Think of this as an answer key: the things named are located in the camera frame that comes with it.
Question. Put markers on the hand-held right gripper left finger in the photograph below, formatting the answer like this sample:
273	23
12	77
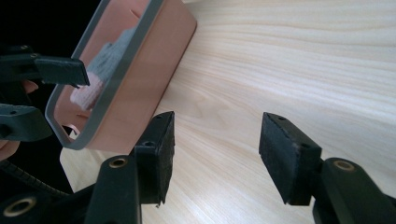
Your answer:
154	161

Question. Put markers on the grey fingerless glove pink cuff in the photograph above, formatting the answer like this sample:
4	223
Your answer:
109	59

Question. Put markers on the pink basin with grey rim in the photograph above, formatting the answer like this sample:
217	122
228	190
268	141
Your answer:
146	87

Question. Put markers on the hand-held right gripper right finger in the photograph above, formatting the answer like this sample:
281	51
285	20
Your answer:
289	161

